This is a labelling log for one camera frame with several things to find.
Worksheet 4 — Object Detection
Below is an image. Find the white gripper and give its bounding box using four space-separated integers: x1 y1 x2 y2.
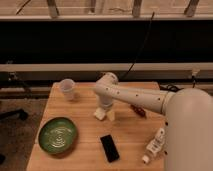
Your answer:
96 96 115 121

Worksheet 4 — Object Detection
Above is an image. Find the red chili pepper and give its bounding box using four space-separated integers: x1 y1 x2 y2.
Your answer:
131 105 146 118

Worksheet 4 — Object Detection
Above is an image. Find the black hanging cable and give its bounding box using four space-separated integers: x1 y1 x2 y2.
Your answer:
119 11 156 82

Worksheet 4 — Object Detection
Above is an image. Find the white sponge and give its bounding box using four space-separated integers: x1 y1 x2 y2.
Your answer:
94 110 106 121

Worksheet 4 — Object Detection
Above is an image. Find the white ceramic cup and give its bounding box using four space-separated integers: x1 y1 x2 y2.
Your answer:
59 79 75 100

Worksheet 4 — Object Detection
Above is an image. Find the black cable on floor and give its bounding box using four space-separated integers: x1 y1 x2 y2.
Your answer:
159 83 184 93

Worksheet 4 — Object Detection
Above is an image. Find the black chair base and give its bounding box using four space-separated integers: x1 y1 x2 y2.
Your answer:
0 109 28 120

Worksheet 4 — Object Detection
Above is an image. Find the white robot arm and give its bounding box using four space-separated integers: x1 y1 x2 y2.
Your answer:
93 72 213 171

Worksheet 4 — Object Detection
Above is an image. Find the black rectangular phone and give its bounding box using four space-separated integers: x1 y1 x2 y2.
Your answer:
100 135 120 162

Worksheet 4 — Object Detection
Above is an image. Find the white labelled bottle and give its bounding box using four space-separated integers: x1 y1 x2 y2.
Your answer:
142 128 165 164

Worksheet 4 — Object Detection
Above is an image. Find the green ceramic plate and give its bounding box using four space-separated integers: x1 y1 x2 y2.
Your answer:
38 117 78 155

